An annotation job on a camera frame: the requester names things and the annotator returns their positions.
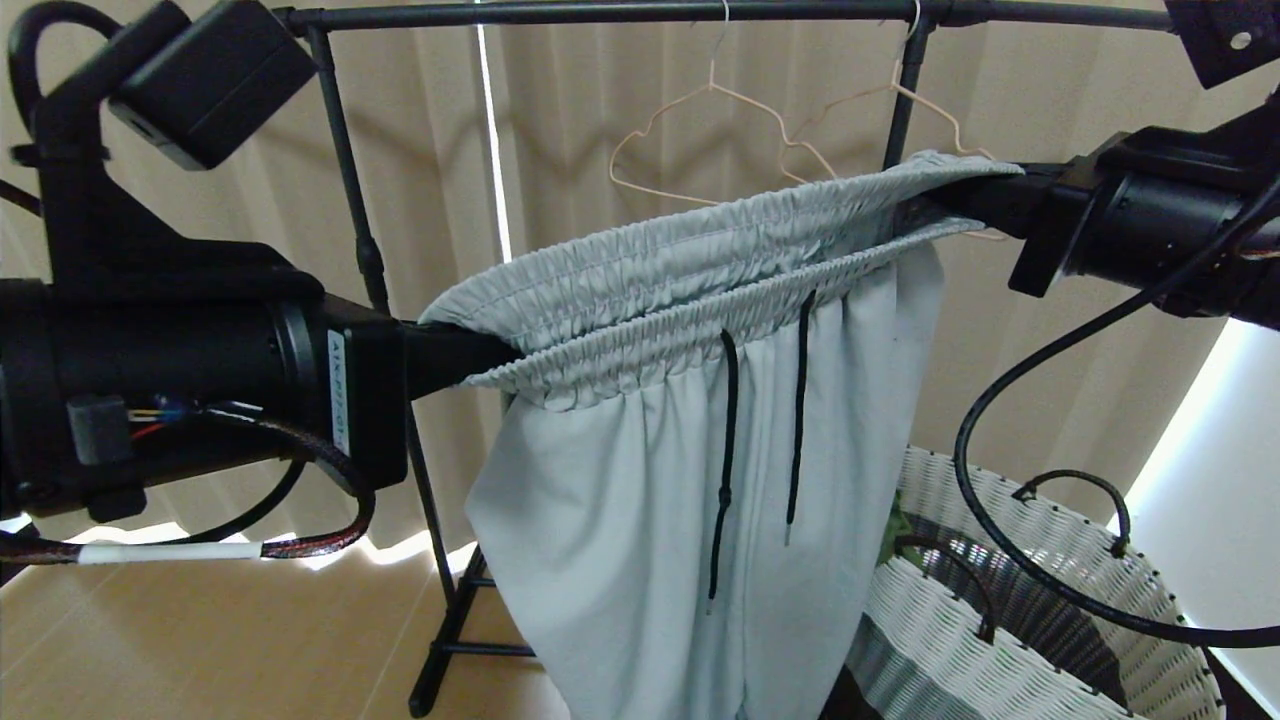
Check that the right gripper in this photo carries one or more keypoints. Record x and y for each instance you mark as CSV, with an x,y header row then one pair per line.
x,y
1150,220

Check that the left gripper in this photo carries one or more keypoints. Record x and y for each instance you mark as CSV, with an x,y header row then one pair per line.
x,y
200,350

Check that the pink clothes hanger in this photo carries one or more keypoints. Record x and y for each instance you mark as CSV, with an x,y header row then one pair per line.
x,y
711,80
893,82

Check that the pale grey shorts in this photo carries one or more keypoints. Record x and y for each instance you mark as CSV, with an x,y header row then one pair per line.
x,y
620,520

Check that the white laundry basket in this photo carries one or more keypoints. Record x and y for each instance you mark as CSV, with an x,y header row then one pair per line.
x,y
940,660

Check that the black clothes rack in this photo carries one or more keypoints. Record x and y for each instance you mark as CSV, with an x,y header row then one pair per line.
x,y
600,12

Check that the green garment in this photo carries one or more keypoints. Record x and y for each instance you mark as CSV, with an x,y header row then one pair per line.
x,y
893,535

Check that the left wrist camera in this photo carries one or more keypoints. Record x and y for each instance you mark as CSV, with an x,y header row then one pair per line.
x,y
210,80

